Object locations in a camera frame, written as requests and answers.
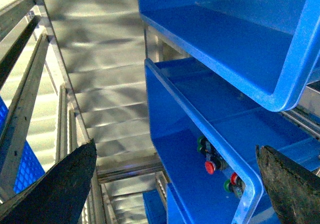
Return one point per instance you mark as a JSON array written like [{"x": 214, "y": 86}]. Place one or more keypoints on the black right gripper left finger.
[{"x": 58, "y": 196}]

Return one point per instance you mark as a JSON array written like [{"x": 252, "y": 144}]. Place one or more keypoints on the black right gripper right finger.
[{"x": 292, "y": 189}]

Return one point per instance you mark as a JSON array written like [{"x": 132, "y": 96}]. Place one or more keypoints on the red mushroom push button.
[{"x": 214, "y": 164}]

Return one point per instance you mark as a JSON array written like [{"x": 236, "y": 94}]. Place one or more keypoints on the blue source bin with buttons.
[{"x": 205, "y": 132}]

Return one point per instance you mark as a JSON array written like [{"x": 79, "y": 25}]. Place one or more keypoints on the lower blue bin far left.
[{"x": 29, "y": 168}]

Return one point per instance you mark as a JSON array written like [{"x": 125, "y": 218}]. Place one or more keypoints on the green push button front left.
[{"x": 229, "y": 187}]

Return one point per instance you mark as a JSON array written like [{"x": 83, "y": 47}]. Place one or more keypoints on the green push button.
[
  {"x": 202, "y": 140},
  {"x": 229, "y": 187},
  {"x": 207, "y": 151}
]

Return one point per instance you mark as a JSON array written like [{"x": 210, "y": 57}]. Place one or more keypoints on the red flat push button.
[{"x": 236, "y": 180}]

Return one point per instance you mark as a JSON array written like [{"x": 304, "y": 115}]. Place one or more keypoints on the green push button back left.
[{"x": 202, "y": 140}]

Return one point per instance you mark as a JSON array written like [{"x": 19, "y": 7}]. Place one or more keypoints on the blue empty target bin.
[{"x": 268, "y": 49}]

